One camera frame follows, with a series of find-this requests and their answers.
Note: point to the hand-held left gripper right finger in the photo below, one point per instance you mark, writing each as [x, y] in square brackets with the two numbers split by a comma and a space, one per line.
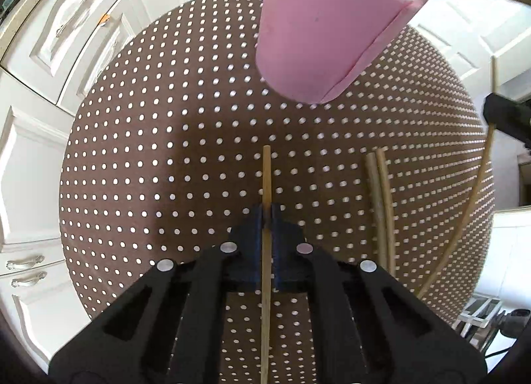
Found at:
[282, 243]

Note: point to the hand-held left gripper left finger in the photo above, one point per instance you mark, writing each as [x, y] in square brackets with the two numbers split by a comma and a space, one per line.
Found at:
[254, 243]

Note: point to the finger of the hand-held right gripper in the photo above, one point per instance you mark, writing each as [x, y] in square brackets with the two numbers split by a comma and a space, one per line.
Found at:
[508, 114]

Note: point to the light wooden chopstick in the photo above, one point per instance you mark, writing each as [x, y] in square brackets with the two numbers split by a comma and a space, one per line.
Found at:
[386, 201]
[266, 176]
[375, 201]
[477, 185]

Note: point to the pink cup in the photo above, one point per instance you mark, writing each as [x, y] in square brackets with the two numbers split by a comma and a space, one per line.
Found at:
[315, 27]

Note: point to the white door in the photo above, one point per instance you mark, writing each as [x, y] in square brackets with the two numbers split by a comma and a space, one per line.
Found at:
[456, 35]

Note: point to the round brown polka-dot table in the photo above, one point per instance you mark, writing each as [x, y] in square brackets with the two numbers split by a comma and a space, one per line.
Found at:
[166, 139]

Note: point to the white metal rack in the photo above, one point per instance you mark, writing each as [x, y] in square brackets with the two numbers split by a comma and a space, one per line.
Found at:
[479, 315]

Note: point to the cream base cabinets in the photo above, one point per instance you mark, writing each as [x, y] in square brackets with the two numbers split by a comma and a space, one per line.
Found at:
[33, 160]

